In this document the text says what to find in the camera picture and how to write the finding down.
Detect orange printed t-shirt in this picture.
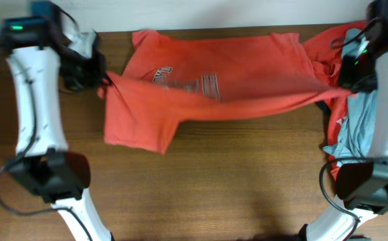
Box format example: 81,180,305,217
99,30,349,154

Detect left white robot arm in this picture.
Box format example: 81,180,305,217
1,1,113,240

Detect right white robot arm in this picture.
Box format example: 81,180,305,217
297,1,388,240

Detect orange shirt in pile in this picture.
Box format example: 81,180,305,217
302,20,369,181

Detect grey t-shirt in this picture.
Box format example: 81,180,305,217
322,38,377,158

